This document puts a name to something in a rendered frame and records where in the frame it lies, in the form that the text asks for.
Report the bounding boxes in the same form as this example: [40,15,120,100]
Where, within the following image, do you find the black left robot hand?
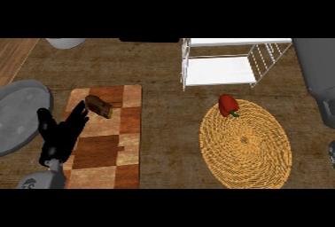
[35,99,91,168]

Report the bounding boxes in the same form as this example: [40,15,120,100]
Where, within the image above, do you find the brown checkered placemat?
[62,84,145,190]

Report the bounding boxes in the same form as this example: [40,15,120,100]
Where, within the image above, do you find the brown croissant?
[84,94,115,120]

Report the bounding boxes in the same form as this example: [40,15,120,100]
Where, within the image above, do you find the round yellow woven placemat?
[198,98,294,190]

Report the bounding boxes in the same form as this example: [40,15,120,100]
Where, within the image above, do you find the round grey plate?
[0,79,55,158]

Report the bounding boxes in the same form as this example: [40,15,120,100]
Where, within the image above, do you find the pale grey pot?
[43,37,87,50]

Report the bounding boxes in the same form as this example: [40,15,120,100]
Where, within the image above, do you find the red bell pepper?
[217,94,242,119]

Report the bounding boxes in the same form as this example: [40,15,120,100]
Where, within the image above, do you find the white tiered wire shelf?
[179,37,295,92]

